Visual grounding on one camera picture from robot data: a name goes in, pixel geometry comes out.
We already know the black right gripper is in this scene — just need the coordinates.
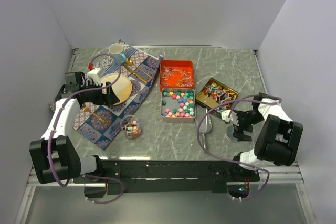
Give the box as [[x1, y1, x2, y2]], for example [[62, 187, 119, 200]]
[[233, 110, 265, 142]]

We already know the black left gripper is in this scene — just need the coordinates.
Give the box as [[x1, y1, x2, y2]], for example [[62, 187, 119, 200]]
[[80, 81, 119, 106]]

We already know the silver metal scoop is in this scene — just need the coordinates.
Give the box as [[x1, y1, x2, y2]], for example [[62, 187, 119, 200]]
[[195, 106, 212, 150]]

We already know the orange candy tin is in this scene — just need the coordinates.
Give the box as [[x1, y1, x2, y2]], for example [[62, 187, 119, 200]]
[[159, 60, 194, 91]]

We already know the pink star candy tin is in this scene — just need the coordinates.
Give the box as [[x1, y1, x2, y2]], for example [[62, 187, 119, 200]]
[[161, 88, 196, 123]]

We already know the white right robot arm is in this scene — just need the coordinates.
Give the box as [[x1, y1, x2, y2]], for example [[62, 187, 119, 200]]
[[228, 93, 303, 182]]

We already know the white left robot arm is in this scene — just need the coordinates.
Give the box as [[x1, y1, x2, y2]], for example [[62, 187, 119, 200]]
[[29, 72, 119, 187]]

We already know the cream floral plate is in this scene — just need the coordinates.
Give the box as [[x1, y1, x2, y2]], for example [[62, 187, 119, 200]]
[[101, 73, 132, 105]]

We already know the patterned blue placemat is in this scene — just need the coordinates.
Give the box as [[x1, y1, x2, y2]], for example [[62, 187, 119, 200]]
[[73, 40, 163, 150]]

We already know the gold fork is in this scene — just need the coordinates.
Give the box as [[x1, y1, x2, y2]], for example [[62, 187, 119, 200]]
[[81, 104, 109, 125]]

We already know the clear glass jar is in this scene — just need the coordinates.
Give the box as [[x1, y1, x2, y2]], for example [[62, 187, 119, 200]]
[[120, 115, 142, 140]]

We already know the gold knife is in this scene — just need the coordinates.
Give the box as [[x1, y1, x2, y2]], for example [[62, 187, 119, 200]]
[[123, 63, 147, 83]]

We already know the gold spoon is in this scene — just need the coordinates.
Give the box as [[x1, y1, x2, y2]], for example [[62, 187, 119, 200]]
[[125, 58, 152, 78]]

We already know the blue white mug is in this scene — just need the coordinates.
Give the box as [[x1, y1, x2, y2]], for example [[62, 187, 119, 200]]
[[109, 43, 127, 64]]

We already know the gold lollipop tin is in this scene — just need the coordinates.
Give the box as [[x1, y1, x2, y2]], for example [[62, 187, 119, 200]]
[[196, 78, 239, 110]]

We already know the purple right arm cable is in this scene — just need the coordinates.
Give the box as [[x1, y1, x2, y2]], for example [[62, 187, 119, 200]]
[[196, 94, 283, 201]]

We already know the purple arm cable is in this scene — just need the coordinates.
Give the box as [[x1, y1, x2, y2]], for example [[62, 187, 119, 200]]
[[196, 94, 283, 201], [47, 52, 125, 204]]

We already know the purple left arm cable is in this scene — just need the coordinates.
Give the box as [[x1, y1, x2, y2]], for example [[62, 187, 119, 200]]
[[47, 52, 125, 204]]

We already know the aluminium frame rail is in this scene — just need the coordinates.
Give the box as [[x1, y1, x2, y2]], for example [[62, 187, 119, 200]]
[[26, 162, 304, 186]]

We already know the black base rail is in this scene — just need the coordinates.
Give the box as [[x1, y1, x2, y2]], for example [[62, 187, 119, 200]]
[[74, 160, 260, 198]]

